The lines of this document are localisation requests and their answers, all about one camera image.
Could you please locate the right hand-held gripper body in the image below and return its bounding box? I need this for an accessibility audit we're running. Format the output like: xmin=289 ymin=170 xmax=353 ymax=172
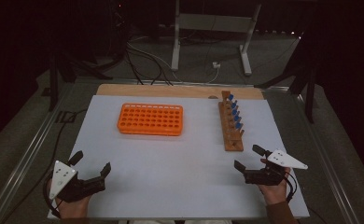
xmin=244 ymin=149 xmax=309 ymax=187

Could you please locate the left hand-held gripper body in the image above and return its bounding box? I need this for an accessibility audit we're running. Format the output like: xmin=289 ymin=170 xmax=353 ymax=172
xmin=49 ymin=160 xmax=106 ymax=203

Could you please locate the wooden test tube rack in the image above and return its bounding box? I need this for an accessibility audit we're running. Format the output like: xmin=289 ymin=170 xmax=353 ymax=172
xmin=217 ymin=90 xmax=245 ymax=152

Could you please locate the orange plastic test tube rack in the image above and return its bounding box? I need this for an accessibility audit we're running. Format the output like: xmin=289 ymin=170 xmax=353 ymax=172
xmin=117 ymin=102 xmax=184 ymax=137

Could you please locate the person's left hand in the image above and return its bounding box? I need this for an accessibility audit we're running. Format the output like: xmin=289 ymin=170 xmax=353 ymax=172
xmin=55 ymin=194 xmax=93 ymax=219

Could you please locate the person's right hand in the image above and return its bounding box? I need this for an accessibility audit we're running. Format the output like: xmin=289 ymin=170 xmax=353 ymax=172
xmin=258 ymin=167 xmax=292 ymax=206

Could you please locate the white board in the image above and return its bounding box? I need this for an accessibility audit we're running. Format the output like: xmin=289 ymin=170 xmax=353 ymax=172
xmin=47 ymin=93 xmax=311 ymax=220

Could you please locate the black stand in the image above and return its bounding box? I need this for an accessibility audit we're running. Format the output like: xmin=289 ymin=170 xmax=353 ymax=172
xmin=254 ymin=31 xmax=317 ymax=124
xmin=47 ymin=50 xmax=114 ymax=112

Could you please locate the white metal stand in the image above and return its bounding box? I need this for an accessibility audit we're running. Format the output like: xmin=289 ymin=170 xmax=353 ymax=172
xmin=170 ymin=0 xmax=262 ymax=77

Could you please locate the left hand-held gripper cable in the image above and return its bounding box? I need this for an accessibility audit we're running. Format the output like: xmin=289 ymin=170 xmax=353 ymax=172
xmin=42 ymin=173 xmax=63 ymax=219

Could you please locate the hand-held gripper cable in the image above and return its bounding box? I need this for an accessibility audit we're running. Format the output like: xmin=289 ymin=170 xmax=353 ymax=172
xmin=282 ymin=170 xmax=298 ymax=203
xmin=42 ymin=173 xmax=63 ymax=219

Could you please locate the black floor cable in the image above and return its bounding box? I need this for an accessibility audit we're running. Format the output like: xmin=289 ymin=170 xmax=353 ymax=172
xmin=0 ymin=108 xmax=90 ymax=224

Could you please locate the right hand-held gripper cable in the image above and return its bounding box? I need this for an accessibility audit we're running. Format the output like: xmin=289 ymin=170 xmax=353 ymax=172
xmin=282 ymin=170 xmax=298 ymax=203

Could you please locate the metal frame rail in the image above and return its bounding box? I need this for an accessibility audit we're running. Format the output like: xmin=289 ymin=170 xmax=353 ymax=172
xmin=0 ymin=81 xmax=77 ymax=224
xmin=290 ymin=88 xmax=362 ymax=224

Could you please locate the black cables bundle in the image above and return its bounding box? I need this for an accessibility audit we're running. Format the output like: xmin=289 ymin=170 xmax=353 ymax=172
xmin=124 ymin=46 xmax=174 ymax=87

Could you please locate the long white cable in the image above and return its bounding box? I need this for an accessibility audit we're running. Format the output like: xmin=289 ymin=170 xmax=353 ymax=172
xmin=126 ymin=40 xmax=184 ymax=83

